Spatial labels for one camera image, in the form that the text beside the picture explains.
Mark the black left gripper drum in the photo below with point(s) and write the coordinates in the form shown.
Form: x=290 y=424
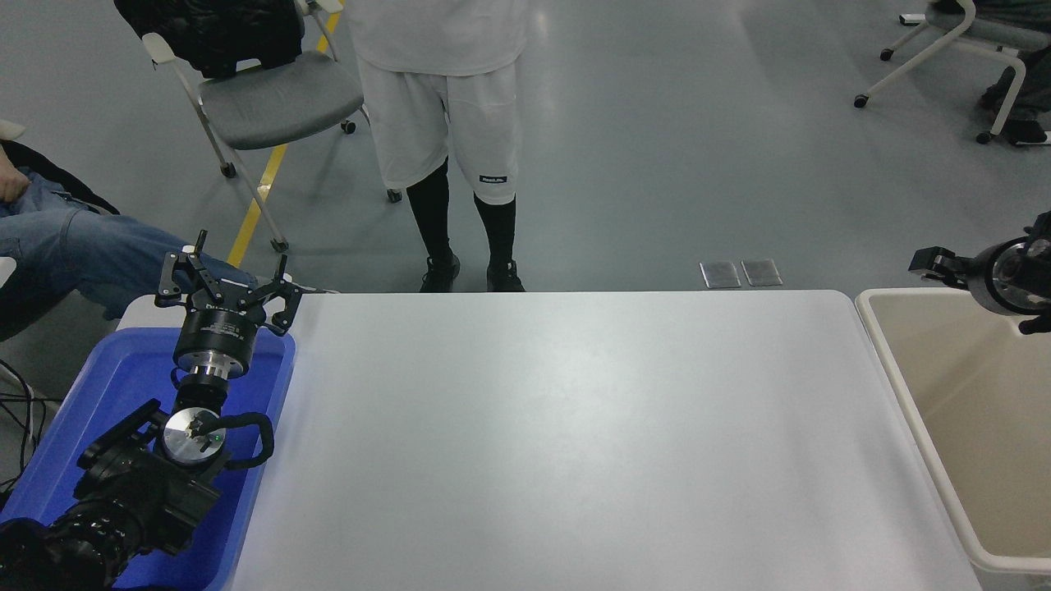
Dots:
x=218 y=332

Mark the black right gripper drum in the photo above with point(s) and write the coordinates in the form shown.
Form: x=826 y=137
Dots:
x=981 y=279

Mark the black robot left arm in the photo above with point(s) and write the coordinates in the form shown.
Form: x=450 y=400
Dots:
x=131 y=492

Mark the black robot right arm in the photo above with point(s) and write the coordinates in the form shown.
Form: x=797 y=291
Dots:
x=1014 y=283

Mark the person's hand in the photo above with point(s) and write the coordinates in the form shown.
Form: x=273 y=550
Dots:
x=10 y=185

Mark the white side table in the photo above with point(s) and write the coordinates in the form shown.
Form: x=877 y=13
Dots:
x=139 y=316

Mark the large pale plastic bin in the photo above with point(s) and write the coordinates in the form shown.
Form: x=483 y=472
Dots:
x=977 y=427

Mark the blue plastic tray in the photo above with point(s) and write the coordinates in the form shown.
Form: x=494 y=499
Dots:
x=90 y=394

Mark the silver floor plate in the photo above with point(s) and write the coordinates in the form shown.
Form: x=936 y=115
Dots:
x=719 y=274
x=761 y=272

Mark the black padded jacket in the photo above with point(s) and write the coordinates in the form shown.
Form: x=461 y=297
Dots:
x=213 y=33

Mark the grey seat chair white frame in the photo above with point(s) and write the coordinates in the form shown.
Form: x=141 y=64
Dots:
x=271 y=103

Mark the white frame wheeled chair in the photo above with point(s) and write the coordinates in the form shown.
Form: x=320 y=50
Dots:
x=928 y=49

